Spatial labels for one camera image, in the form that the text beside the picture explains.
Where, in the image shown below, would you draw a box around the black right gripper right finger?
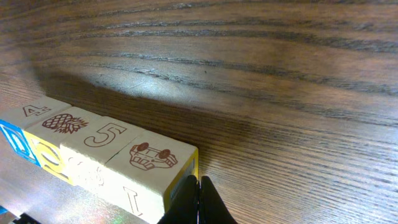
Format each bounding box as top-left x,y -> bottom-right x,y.
199,176 -> 237,224

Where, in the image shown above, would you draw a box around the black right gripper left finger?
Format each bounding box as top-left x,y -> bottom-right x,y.
158,175 -> 199,224

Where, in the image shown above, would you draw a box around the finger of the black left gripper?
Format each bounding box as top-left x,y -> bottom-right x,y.
12,213 -> 41,224

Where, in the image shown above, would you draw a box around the letter I wooden block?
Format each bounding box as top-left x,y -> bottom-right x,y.
102,131 -> 198,223

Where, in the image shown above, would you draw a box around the yellow O wooden block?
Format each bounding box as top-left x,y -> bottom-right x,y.
24,106 -> 101,185

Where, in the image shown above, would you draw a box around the elephant picture wooden block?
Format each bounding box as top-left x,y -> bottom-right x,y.
60,116 -> 144,200

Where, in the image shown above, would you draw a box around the blue D wooden block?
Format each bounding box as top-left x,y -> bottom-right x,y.
1,96 -> 71,167

